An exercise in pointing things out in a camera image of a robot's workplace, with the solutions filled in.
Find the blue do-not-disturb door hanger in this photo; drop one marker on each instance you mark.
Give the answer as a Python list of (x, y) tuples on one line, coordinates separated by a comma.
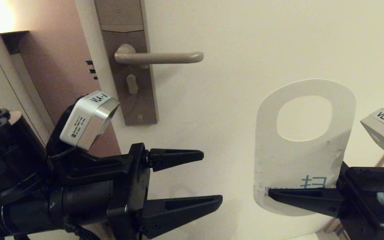
[(295, 160)]

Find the brown metal lock plate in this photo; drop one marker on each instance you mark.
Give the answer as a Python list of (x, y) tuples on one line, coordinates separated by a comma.
[(122, 20)]

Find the beige keyhole cover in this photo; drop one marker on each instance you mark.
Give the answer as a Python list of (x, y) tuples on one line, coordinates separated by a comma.
[(132, 84)]

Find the glowing wall lamp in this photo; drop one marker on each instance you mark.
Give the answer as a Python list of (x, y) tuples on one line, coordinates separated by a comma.
[(13, 40)]

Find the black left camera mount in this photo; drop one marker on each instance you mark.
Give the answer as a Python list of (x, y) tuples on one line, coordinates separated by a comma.
[(78, 166)]

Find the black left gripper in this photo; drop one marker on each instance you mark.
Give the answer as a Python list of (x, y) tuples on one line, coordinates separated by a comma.
[(128, 193)]

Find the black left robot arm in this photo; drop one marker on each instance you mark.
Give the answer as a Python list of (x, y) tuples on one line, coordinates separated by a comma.
[(5, 160)]

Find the brown door frame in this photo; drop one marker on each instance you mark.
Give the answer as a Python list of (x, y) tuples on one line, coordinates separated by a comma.
[(383, 160)]

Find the cream white door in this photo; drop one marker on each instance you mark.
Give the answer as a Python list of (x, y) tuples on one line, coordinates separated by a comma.
[(228, 100)]

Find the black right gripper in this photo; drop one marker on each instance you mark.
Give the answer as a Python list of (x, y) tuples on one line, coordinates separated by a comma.
[(372, 206)]

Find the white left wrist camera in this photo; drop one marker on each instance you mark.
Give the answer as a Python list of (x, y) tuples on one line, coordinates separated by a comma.
[(85, 120)]

